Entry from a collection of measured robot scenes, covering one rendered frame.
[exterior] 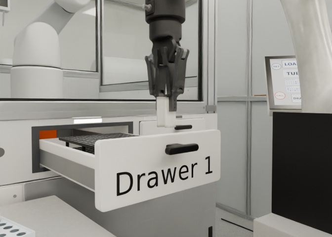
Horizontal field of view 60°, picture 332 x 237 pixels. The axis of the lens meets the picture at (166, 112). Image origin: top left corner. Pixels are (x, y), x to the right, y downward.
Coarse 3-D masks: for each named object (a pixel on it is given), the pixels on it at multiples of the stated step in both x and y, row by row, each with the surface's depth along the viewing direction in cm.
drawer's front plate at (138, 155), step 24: (96, 144) 44; (120, 144) 46; (144, 144) 49; (216, 144) 62; (96, 168) 44; (120, 168) 46; (144, 168) 49; (168, 168) 53; (216, 168) 62; (96, 192) 44; (144, 192) 49; (168, 192) 53
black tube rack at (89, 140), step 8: (80, 136) 75; (88, 136) 74; (96, 136) 74; (104, 136) 75; (112, 136) 74; (120, 136) 74; (128, 136) 74; (136, 136) 74; (80, 144) 62; (88, 144) 59; (88, 152) 67
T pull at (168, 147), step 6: (168, 144) 52; (174, 144) 52; (180, 144) 52; (186, 144) 51; (192, 144) 52; (168, 150) 48; (174, 150) 49; (180, 150) 50; (186, 150) 50; (192, 150) 51
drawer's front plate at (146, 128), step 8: (176, 120) 97; (184, 120) 100; (192, 120) 102; (200, 120) 105; (144, 128) 89; (152, 128) 91; (160, 128) 93; (168, 128) 95; (192, 128) 103; (200, 128) 105
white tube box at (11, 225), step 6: (0, 216) 48; (0, 222) 46; (6, 222) 46; (12, 222) 45; (0, 228) 44; (6, 228) 45; (12, 228) 44; (18, 228) 44; (24, 228) 44; (0, 234) 42; (6, 234) 42; (12, 234) 42; (18, 234) 42; (24, 234) 43; (30, 234) 42
